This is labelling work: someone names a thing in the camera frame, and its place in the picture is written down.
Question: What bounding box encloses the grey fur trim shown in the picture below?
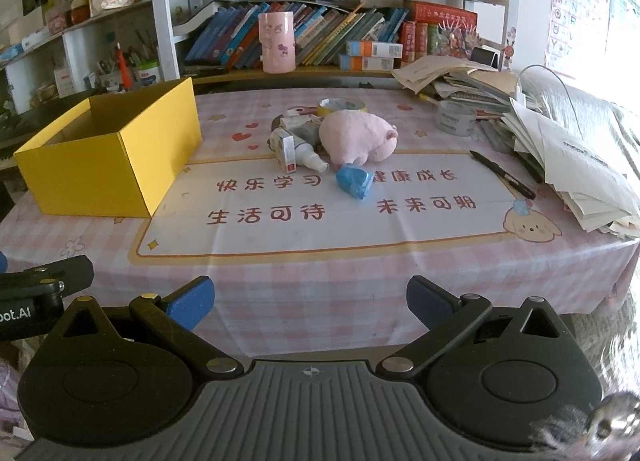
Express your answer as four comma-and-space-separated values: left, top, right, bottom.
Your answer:
530, 391, 640, 461

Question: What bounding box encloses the pink plush pig toy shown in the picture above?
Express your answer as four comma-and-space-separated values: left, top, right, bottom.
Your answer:
318, 110, 399, 164

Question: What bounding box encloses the black flat case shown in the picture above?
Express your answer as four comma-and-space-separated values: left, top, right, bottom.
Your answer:
181, 60, 228, 78

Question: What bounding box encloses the white jar with green lid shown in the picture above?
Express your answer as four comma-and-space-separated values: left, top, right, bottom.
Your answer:
136, 60, 163, 82

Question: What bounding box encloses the alphabet wall poster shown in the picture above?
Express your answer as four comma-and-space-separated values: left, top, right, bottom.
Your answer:
545, 0, 613, 77

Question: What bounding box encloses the pile of papers and notebooks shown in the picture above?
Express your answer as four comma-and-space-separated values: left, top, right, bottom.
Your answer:
392, 55, 640, 239

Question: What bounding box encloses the blue packet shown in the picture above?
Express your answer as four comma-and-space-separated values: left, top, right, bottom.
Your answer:
335, 165, 373, 200

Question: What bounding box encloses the small white red box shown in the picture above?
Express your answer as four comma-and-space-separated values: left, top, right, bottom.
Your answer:
274, 134, 297, 173

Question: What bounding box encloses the clear tape roll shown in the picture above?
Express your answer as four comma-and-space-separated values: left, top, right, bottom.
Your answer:
434, 100, 478, 137

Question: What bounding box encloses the white spray bottle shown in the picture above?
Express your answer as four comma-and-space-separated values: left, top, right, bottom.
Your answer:
292, 136, 329, 173

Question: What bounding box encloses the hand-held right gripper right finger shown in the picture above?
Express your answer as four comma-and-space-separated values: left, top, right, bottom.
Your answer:
375, 275, 576, 382

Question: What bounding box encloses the red bottle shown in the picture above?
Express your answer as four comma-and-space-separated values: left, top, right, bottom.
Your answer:
116, 44, 132, 89

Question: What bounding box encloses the red thick book set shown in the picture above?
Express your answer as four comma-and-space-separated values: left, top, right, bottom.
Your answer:
400, 1, 481, 64

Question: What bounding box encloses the white shelf unit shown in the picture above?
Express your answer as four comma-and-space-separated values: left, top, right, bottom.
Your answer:
0, 0, 521, 112

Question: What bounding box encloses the black marker pen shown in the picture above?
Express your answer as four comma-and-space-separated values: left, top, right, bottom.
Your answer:
469, 150, 537, 200

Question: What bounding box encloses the row of leaning books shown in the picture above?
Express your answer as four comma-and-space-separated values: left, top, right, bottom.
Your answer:
184, 1, 411, 69

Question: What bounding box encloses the pink cylindrical pen holder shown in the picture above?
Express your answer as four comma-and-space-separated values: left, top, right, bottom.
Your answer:
258, 11, 296, 74

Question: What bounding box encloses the yellow cardboard box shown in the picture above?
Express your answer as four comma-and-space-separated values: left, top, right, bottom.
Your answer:
13, 77, 203, 218

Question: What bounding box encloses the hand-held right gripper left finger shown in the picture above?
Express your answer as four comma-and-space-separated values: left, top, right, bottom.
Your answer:
47, 277, 243, 384

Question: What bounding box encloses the yellow tape roll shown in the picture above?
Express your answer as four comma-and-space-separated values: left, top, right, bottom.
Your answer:
318, 97, 367, 118

